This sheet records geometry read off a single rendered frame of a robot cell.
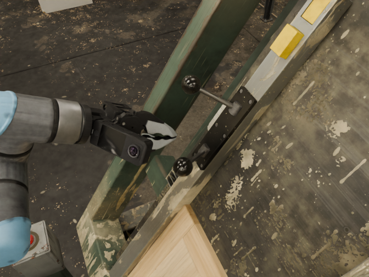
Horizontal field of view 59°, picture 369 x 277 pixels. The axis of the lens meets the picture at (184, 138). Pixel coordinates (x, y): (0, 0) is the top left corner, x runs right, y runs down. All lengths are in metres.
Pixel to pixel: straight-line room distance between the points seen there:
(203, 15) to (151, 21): 3.10
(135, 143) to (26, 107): 0.17
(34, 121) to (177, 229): 0.46
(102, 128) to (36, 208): 1.87
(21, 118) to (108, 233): 0.73
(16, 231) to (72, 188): 1.90
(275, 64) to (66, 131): 0.39
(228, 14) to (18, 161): 0.54
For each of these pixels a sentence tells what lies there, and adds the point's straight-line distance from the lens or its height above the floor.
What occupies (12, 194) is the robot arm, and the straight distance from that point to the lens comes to 0.56.
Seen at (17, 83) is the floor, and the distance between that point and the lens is 3.37.
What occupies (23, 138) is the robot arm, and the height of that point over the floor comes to 1.57.
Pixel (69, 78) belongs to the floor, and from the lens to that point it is 3.24.
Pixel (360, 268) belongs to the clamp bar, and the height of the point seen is 1.51.
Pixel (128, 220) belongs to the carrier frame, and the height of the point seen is 0.79.
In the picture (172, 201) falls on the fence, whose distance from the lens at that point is 0.82.
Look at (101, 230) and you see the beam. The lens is 1.20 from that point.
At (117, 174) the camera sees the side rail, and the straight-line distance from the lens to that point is 1.03.
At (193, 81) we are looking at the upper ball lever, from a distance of 0.62.
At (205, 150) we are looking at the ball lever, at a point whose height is 1.40.
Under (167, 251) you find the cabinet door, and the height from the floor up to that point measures 1.12.
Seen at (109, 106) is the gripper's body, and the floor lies 1.51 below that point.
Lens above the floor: 1.95
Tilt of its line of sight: 50 degrees down
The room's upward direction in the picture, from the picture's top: straight up
